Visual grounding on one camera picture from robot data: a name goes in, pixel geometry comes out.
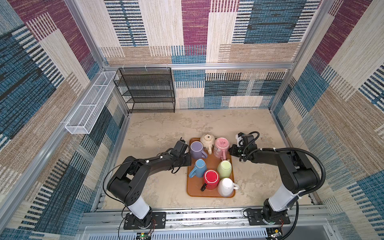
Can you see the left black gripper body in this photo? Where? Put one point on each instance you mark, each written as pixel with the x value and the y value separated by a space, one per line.
pixel 184 161

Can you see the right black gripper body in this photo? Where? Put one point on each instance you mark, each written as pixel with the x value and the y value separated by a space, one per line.
pixel 237 151

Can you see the purple mug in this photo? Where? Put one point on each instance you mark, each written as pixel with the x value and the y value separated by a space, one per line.
pixel 197 151

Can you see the blue mug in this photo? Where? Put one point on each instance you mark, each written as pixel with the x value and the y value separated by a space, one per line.
pixel 199 169

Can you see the orange plastic tray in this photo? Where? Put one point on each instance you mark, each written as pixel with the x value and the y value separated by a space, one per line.
pixel 194 184

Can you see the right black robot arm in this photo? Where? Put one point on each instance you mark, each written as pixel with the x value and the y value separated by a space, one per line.
pixel 301 173

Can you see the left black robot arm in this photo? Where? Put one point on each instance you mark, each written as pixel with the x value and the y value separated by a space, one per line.
pixel 128 182

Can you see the pink ghost pattern mug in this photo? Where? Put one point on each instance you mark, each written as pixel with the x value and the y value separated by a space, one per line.
pixel 221 148

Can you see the light green mug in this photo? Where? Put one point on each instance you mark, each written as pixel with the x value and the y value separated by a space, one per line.
pixel 224 169

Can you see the cream marbled mug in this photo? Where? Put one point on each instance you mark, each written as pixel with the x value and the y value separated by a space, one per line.
pixel 208 142

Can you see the white mug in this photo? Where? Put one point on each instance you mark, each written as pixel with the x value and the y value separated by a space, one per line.
pixel 227 187

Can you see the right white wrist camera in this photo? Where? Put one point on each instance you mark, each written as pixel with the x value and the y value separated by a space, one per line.
pixel 240 139

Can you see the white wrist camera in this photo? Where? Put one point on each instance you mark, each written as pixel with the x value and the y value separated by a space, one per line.
pixel 180 146
pixel 240 139

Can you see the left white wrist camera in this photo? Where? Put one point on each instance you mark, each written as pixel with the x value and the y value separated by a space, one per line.
pixel 180 146

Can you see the red mug black handle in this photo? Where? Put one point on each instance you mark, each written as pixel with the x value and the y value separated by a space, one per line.
pixel 211 180

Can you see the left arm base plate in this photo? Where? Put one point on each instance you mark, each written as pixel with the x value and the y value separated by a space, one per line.
pixel 156 220

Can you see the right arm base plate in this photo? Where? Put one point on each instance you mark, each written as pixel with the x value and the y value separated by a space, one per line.
pixel 259 217

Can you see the black wire shelf rack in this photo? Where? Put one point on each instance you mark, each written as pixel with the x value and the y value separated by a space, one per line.
pixel 147 90

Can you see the white wire mesh basket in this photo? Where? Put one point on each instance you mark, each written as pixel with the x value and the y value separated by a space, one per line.
pixel 83 120

